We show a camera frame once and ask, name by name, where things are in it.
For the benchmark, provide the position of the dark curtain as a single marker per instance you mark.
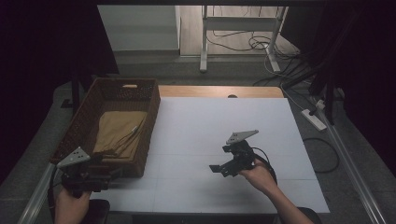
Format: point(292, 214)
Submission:
point(37, 62)
point(373, 77)

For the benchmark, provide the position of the tan pants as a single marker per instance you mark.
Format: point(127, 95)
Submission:
point(120, 130)

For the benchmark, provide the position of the black metal stand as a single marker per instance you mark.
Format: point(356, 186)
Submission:
point(75, 90)
point(330, 93)

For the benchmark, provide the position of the brown wicker basket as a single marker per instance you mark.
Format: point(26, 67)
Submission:
point(93, 102)

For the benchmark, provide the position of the person's left hand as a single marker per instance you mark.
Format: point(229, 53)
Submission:
point(71, 208)

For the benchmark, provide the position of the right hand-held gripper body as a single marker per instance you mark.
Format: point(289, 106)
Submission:
point(241, 152)

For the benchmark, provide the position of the white desk frame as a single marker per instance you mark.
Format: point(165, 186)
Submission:
point(204, 40)

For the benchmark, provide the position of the white cabinet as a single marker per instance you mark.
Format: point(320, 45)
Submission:
point(140, 28)

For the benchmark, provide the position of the person's right hand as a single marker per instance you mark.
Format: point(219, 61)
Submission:
point(260, 177)

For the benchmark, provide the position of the aluminium rail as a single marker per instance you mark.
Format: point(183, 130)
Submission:
point(355, 174)
point(37, 199)

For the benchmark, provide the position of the black table grommet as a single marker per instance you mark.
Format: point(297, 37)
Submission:
point(232, 96)

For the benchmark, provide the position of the white power strip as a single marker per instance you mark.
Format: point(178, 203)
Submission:
point(313, 119)

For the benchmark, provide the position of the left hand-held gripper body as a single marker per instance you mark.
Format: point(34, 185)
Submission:
point(76, 177)

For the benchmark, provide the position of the white table mat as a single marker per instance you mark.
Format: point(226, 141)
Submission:
point(193, 124)

